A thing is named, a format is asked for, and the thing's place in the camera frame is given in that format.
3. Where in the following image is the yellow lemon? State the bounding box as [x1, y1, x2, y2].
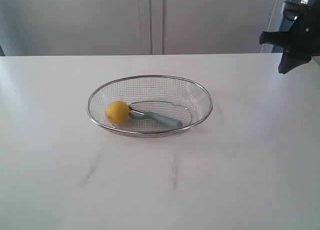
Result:
[105, 101, 130, 125]

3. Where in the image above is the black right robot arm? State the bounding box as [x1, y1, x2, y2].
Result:
[259, 0, 320, 74]

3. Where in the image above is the oval wire mesh basket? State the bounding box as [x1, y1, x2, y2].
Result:
[87, 75, 214, 137]

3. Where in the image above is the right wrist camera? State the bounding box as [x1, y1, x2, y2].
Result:
[281, 1, 310, 22]

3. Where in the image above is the teal handled peeler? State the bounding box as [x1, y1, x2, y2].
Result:
[129, 106, 183, 128]

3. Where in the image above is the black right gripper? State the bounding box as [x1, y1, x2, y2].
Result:
[259, 4, 320, 74]

